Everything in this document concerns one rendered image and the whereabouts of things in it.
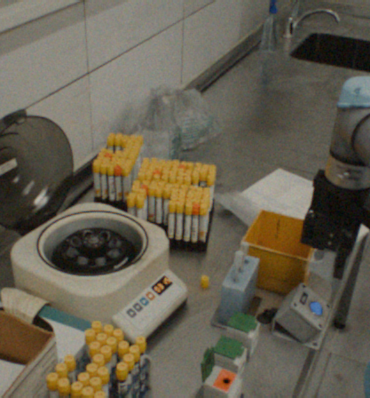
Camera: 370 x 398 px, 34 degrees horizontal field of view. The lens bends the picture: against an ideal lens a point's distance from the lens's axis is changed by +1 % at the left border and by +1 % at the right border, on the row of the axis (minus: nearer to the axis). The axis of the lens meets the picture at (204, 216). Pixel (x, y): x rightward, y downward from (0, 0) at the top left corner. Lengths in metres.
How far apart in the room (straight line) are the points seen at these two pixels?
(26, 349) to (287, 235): 0.59
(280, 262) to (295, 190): 0.39
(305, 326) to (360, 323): 1.44
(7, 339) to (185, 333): 0.31
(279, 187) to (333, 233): 0.57
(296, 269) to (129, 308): 0.32
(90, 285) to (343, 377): 1.43
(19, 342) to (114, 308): 0.17
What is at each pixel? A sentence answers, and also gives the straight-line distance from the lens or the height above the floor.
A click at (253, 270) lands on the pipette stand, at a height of 0.97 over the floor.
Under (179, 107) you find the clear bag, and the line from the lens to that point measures 1.69.
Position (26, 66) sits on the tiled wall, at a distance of 1.28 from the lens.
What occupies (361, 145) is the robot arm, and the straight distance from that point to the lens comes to 0.83.
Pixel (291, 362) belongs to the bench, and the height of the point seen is 0.88.
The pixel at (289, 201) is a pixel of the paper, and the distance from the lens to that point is 1.47.
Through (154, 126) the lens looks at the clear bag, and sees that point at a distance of 1.51.
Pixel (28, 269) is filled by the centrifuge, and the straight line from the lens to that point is 1.08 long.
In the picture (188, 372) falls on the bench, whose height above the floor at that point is 0.88.
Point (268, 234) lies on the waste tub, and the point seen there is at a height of 0.92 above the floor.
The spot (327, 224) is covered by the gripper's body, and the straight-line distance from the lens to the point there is 0.95.
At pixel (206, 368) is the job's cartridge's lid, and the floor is 0.97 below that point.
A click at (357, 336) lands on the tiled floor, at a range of 2.46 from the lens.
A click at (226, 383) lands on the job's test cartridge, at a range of 0.95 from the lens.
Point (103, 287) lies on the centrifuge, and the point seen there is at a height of 0.99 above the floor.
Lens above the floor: 1.65
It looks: 34 degrees down
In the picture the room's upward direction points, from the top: 4 degrees clockwise
